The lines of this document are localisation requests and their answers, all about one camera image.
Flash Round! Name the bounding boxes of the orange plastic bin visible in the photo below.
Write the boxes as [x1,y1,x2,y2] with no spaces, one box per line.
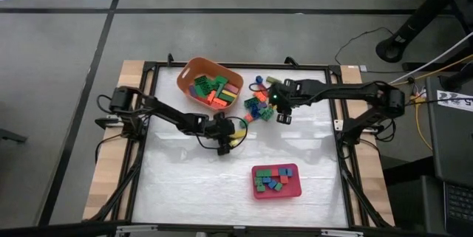
[176,56,245,114]

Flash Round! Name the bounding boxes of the black floor object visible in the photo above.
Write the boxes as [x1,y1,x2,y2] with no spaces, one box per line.
[0,128,29,145]

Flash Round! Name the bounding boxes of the white paper label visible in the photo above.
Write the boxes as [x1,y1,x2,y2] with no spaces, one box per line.
[436,89,473,113]

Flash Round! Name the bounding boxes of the black equipment case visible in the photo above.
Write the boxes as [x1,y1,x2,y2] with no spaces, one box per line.
[424,76,473,237]

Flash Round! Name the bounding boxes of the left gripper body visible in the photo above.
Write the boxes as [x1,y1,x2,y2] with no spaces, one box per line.
[205,112,236,148]

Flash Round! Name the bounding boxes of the white cable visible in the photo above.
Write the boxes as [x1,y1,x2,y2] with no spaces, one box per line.
[384,31,473,86]

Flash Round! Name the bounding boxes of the black floor cable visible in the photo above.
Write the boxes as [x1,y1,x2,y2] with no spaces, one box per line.
[334,26,395,74]

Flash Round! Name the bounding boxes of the black aluminium table frame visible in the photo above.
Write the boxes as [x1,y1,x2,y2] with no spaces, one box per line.
[83,54,396,237]

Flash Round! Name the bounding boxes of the red plastic tray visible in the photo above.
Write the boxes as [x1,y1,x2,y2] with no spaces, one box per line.
[251,162,303,201]

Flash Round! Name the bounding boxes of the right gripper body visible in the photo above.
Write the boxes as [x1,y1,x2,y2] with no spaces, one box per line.
[271,79,299,115]

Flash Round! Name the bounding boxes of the dark grey cabinet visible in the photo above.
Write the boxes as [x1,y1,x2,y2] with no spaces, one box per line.
[382,155,446,237]

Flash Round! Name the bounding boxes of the black stand base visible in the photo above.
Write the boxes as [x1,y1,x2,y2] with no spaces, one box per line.
[375,0,473,64]

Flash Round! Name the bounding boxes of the wooden table side board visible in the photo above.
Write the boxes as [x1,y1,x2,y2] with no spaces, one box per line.
[338,65,396,227]
[83,59,146,221]

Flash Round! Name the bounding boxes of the black keyboard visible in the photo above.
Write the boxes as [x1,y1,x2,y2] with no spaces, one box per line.
[443,182,473,236]

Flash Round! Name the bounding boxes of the silver frame bracket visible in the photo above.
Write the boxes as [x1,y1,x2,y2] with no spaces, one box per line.
[321,229,365,237]
[116,224,158,235]

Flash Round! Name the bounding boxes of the yellow floor cable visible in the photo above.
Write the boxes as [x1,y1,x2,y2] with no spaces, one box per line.
[404,54,473,153]

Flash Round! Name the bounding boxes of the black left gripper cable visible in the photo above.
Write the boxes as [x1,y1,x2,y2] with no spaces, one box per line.
[194,116,248,150]

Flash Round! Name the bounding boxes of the black stand leg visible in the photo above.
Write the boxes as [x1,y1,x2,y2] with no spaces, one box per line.
[438,61,473,92]

